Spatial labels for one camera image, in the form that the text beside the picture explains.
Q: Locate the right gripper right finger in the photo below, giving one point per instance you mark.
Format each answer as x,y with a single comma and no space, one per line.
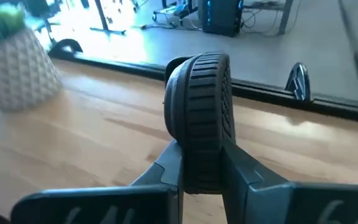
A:
275,205

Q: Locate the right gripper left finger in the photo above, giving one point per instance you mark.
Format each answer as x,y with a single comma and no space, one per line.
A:
135,205

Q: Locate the dark grey ribbed slide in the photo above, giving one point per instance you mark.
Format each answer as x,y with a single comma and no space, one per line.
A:
204,109

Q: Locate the white triangle-patterned planter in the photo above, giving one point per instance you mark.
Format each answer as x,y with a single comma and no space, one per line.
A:
14,71

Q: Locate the black floor stand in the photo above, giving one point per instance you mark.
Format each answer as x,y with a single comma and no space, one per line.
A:
102,18

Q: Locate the grey table leg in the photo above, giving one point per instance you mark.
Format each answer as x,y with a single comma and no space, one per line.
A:
285,15

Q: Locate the black computer tower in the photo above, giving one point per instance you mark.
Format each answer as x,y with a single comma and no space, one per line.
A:
222,17

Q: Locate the small wheeled cart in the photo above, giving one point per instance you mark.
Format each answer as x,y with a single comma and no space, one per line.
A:
172,11

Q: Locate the black office chair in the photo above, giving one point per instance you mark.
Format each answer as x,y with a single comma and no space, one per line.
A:
40,9

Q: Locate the black table edge rail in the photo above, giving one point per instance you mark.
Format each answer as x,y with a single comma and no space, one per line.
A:
259,91

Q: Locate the metal frame post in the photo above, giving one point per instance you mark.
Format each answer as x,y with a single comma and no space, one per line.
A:
356,53

